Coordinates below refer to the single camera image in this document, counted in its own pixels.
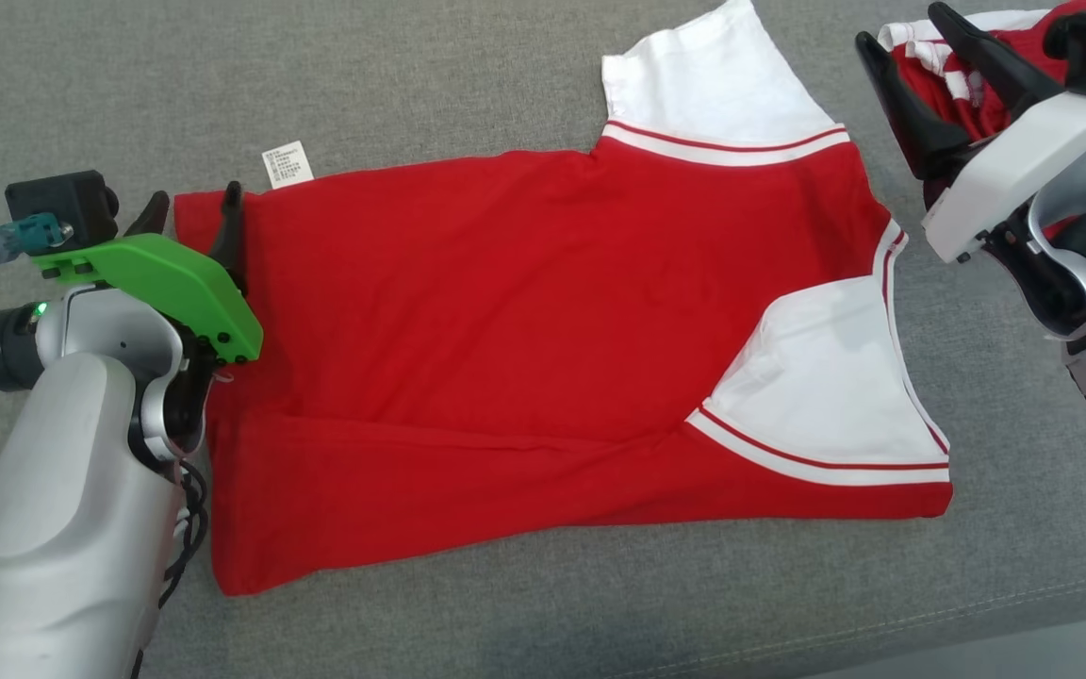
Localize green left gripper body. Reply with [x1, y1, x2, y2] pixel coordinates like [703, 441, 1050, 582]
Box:
[31, 233, 265, 366]

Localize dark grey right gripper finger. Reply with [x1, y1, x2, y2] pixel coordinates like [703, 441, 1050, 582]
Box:
[854, 31, 974, 181]
[927, 2, 1064, 120]

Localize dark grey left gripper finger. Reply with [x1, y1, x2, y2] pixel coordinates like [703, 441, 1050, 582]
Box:
[210, 181, 248, 285]
[123, 190, 173, 238]

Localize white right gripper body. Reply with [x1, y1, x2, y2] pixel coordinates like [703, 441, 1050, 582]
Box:
[922, 91, 1086, 264]

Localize red shorts with white stripe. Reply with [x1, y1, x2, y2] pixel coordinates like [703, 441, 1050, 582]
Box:
[877, 0, 1086, 214]

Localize red and white jersey shirt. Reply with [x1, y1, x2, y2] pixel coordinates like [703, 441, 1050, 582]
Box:
[172, 0, 955, 598]

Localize grey fabric sofa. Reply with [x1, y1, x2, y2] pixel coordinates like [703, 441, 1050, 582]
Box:
[0, 0, 1086, 679]

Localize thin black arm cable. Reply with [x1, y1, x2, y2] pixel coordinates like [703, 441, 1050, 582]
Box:
[158, 460, 211, 606]

